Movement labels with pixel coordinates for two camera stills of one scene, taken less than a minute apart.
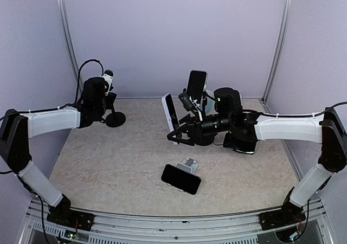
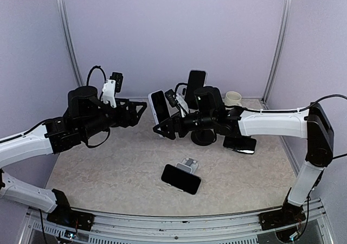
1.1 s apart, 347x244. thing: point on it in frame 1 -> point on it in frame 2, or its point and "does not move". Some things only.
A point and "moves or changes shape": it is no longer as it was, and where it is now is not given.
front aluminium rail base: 113,228 does not move
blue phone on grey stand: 180,179 does not move
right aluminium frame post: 285,26 does not move
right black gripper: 195,128 -> 172,126
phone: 168,102 moves or changes shape
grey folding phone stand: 188,164 does not move
